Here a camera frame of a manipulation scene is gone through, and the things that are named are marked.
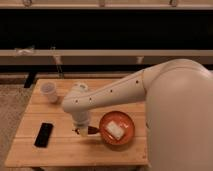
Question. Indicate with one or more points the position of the white sponge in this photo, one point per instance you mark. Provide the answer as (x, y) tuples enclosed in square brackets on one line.
[(115, 130)]

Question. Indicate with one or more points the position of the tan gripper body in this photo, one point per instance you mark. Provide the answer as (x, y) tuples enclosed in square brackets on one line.
[(83, 131)]

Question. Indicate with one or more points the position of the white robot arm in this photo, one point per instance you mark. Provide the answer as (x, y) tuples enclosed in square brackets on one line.
[(178, 95)]

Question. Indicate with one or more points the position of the translucent plastic cup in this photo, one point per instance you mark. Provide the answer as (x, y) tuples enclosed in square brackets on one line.
[(48, 89)]

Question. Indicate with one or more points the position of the orange round plate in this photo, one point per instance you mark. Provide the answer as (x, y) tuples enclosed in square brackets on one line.
[(124, 121)]

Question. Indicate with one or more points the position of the dark red pepper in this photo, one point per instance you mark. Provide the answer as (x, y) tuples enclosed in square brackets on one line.
[(90, 130)]

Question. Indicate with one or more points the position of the grey horizontal rail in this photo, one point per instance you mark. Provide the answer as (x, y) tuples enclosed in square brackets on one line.
[(98, 57)]

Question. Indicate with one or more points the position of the wooden table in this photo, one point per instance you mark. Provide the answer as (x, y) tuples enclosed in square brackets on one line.
[(65, 147)]

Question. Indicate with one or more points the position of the black phone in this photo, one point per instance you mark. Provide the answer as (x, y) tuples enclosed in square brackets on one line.
[(44, 134)]

